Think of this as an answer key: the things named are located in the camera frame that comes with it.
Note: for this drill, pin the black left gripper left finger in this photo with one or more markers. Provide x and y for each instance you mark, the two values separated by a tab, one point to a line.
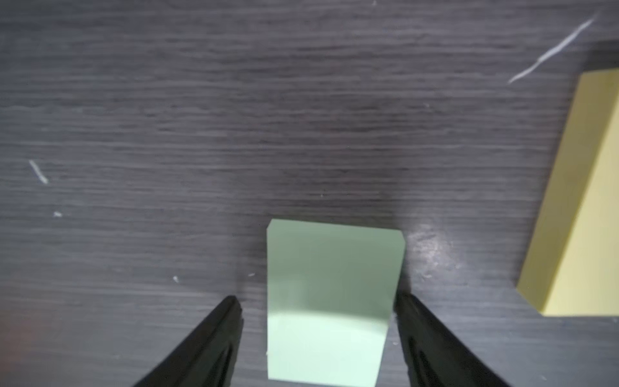
207	356

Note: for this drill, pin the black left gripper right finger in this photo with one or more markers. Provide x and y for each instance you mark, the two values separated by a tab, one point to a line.
434	356

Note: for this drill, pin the green sticky pad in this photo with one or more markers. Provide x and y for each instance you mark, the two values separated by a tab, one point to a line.
331	290

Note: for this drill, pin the yellow sticky pad right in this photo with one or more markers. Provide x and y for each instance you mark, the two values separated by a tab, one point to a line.
571	267

